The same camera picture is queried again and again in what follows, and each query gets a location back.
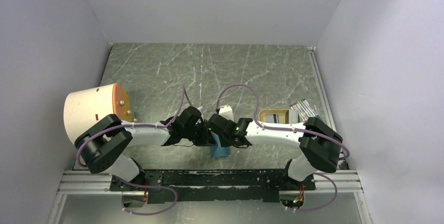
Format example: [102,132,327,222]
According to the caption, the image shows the credit cards stack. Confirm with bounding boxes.
[287,109,299,124]

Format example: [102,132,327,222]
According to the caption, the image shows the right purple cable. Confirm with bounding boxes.
[216,83,351,214]

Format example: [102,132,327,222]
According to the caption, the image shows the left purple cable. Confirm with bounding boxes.
[76,85,193,216]

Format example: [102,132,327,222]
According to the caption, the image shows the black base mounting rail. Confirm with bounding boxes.
[109,169,316,204]

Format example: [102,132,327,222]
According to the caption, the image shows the tan card tray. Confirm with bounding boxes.
[258,109,301,124]

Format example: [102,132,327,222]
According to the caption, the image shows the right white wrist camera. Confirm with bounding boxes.
[217,105,234,121]

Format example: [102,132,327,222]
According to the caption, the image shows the blue leather card holder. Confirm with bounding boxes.
[210,132,231,159]

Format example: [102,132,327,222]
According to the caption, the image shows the purple cable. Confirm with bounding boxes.
[76,85,193,216]
[216,83,351,214]

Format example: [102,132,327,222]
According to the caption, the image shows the coloured marker pack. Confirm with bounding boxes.
[290,99,322,122]

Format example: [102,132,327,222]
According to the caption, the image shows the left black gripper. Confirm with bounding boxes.
[183,119,218,147]

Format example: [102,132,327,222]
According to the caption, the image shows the cream cylindrical container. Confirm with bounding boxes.
[63,83,132,143]

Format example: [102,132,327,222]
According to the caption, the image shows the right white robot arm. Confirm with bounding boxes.
[207,114,344,189]

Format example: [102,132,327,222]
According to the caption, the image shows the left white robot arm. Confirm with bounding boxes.
[73,106,217,191]

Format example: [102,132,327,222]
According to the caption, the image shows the grey striped loose card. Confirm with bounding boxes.
[266,114,281,124]

